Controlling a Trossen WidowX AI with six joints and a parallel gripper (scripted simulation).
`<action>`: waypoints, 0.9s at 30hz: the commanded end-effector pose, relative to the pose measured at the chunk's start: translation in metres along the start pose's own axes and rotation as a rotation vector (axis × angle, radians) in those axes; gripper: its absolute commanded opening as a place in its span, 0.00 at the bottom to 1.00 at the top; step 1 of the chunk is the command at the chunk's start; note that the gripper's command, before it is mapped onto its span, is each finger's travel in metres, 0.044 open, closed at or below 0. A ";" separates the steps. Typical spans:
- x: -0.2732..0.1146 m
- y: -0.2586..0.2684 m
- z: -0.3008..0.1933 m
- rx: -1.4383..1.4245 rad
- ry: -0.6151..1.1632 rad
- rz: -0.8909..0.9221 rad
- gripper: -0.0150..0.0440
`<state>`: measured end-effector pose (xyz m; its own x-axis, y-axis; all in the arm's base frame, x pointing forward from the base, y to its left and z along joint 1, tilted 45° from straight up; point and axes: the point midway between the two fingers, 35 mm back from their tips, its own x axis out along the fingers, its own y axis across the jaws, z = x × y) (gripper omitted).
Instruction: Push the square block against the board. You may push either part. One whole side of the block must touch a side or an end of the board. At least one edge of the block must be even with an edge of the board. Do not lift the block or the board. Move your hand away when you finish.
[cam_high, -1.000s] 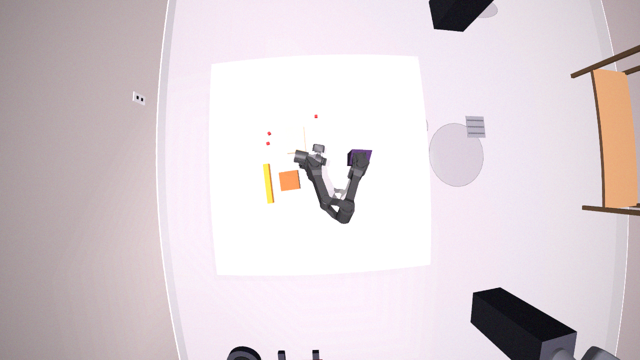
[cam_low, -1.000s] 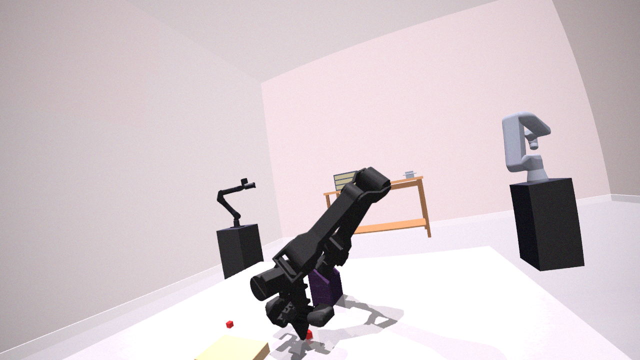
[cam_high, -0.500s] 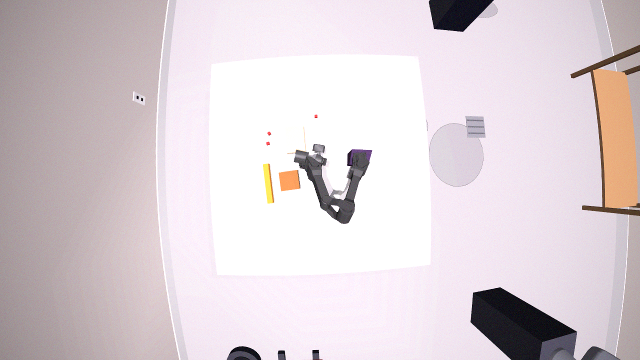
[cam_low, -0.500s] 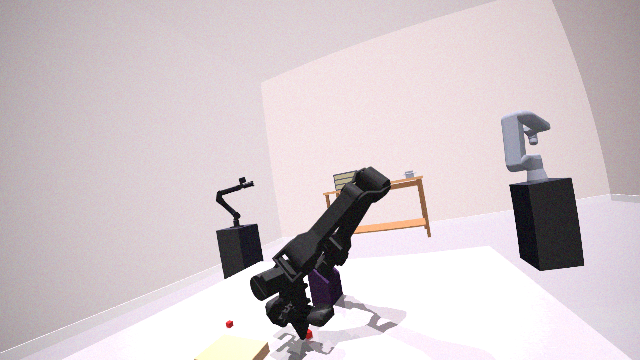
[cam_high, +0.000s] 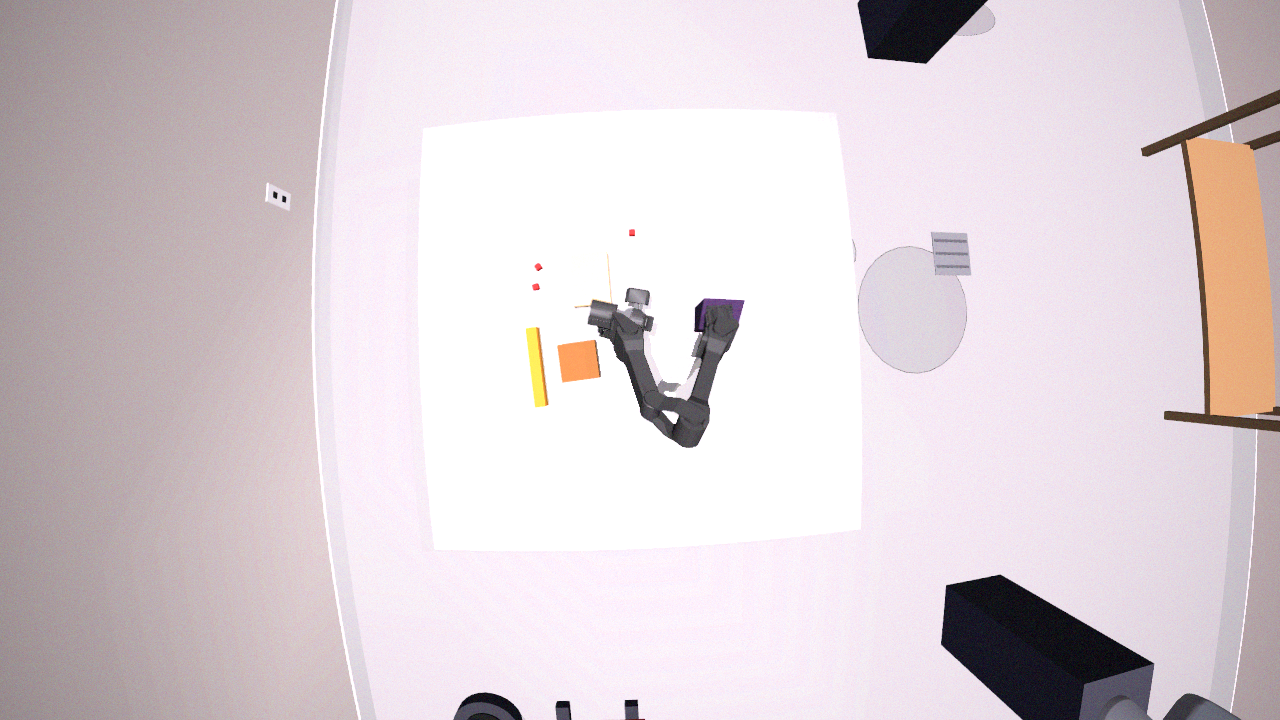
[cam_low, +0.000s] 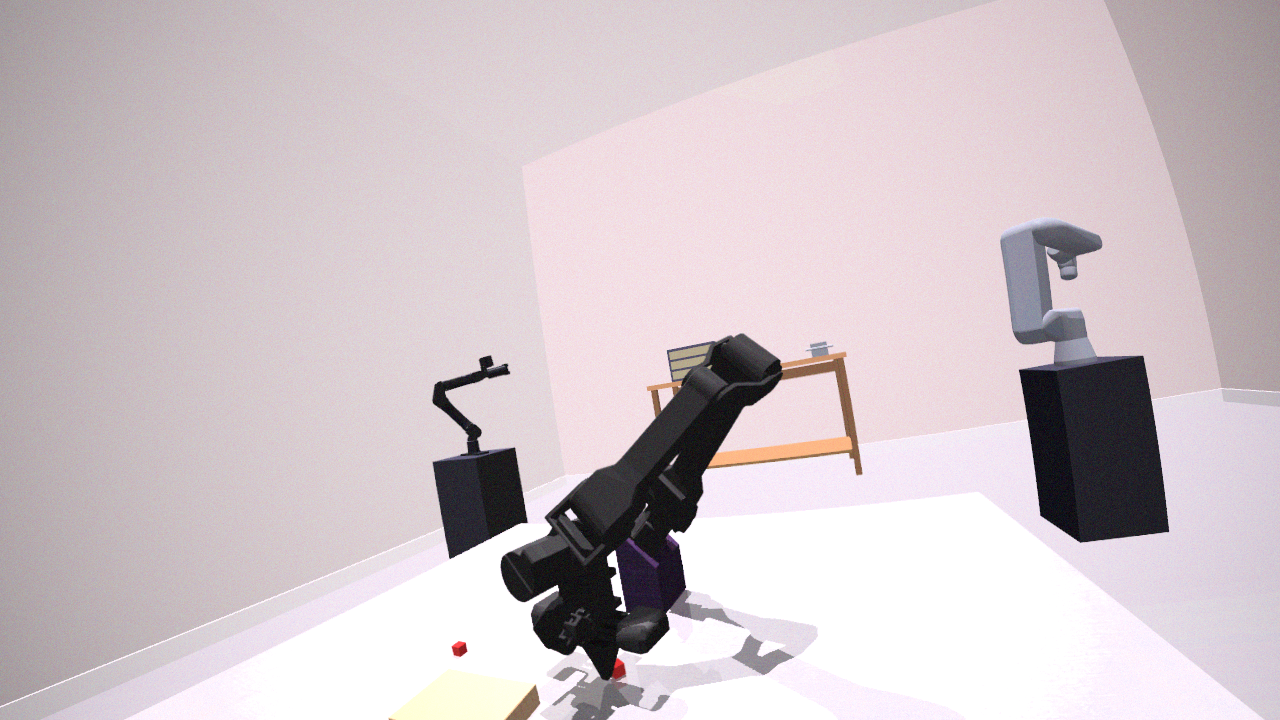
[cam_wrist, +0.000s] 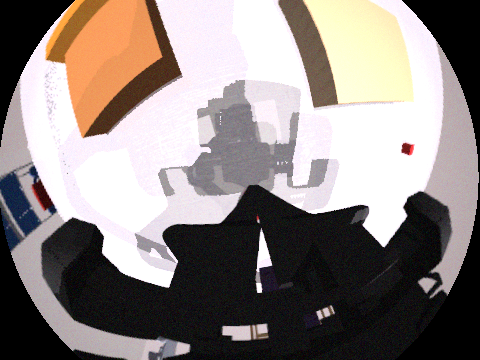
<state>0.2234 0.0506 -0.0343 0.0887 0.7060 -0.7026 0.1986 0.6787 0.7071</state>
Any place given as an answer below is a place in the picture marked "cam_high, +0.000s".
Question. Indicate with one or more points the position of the orange square block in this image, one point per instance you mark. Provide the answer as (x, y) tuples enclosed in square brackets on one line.
[(578, 361)]

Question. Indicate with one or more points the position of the tan square block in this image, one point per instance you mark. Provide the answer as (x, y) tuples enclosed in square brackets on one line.
[(590, 278)]

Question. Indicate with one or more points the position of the orange long bar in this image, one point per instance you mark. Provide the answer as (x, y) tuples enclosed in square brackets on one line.
[(536, 366)]

